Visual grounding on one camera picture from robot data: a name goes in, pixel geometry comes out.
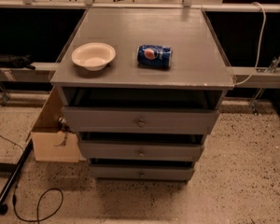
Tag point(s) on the grey drawer cabinet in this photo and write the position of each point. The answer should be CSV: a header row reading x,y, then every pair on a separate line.
x,y
195,79

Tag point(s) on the grey top drawer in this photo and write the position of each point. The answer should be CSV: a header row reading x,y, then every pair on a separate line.
x,y
136,120

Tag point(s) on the grey drawer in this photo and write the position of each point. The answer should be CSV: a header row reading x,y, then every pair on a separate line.
x,y
142,172
136,120
140,151

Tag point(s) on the grey middle drawer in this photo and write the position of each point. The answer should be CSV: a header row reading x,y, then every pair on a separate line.
x,y
140,151

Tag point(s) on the grey bottom drawer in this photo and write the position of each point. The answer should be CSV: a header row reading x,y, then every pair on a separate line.
x,y
142,172

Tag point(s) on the blue pepsi can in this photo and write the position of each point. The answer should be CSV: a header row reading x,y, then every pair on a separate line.
x,y
154,56

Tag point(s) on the white paper bowl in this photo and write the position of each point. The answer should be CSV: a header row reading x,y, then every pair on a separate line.
x,y
93,56

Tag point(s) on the cardboard box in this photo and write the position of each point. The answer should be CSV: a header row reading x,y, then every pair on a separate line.
x,y
52,140

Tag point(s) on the black metal bar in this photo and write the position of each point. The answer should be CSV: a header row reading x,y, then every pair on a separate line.
x,y
14,172

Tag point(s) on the metal guard rail frame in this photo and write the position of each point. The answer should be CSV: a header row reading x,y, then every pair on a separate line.
x,y
192,12

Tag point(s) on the black cloth on rail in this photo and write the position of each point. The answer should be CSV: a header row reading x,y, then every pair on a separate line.
x,y
13,61

